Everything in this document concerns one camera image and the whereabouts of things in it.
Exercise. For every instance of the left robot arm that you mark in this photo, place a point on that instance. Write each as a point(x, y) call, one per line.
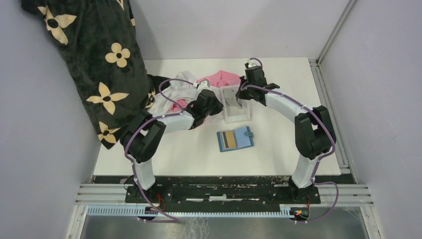
point(142, 137)

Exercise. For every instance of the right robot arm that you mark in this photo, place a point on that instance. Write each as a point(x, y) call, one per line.
point(314, 134)

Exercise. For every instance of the aluminium frame rail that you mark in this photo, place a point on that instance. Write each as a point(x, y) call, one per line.
point(351, 215)

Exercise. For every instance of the blue leather card holder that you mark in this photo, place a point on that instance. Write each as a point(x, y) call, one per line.
point(244, 139)

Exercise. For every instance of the clear plastic tray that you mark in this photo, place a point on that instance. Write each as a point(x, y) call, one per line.
point(234, 114)

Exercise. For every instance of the stack of credit cards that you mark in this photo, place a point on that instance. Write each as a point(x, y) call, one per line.
point(230, 98)

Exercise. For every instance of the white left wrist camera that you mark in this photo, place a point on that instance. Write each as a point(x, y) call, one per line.
point(203, 85)

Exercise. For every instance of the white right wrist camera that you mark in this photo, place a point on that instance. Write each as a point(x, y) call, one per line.
point(250, 64)

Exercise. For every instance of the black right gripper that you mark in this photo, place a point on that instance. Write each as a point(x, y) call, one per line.
point(240, 94)

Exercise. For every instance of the gold striped credit card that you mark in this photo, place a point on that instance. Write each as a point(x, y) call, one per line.
point(228, 140)

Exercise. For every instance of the white cloth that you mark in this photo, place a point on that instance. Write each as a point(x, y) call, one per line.
point(181, 92)

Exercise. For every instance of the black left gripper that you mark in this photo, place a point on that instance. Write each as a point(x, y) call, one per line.
point(219, 106)

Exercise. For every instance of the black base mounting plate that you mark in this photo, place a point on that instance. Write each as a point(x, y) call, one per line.
point(227, 194)

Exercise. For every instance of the black floral blanket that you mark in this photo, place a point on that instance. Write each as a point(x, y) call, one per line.
point(97, 41)

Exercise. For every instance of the pink cloth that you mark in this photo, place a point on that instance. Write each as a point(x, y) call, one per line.
point(220, 79)

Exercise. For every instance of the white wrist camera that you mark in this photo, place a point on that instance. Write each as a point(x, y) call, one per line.
point(203, 85)
point(250, 64)

